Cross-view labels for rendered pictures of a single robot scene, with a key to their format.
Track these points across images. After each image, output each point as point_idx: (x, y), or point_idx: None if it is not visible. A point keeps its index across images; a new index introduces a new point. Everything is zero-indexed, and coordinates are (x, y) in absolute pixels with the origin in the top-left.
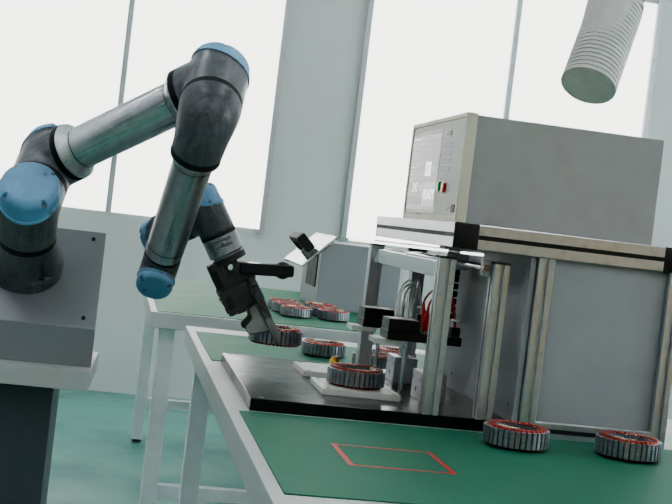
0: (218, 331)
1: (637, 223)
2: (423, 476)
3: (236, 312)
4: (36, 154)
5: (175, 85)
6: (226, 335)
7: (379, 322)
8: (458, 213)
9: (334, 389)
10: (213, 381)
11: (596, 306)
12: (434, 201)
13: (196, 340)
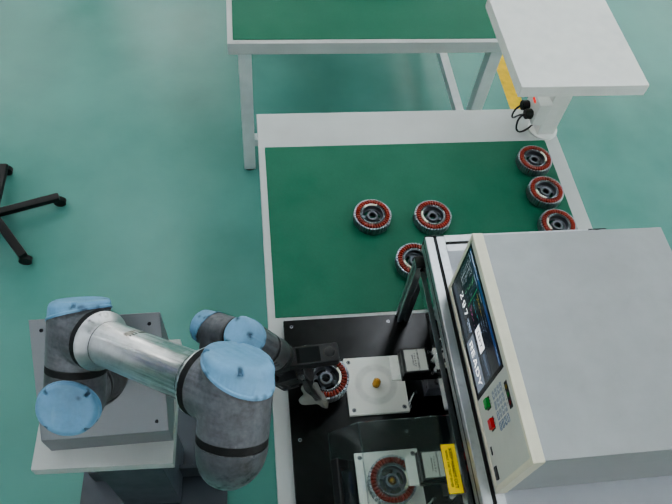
0: (284, 130)
1: None
2: None
3: (289, 389)
4: (62, 361)
5: (187, 410)
6: (290, 154)
7: (416, 378)
8: (501, 491)
9: None
10: (275, 443)
11: None
12: (480, 394)
13: (264, 202)
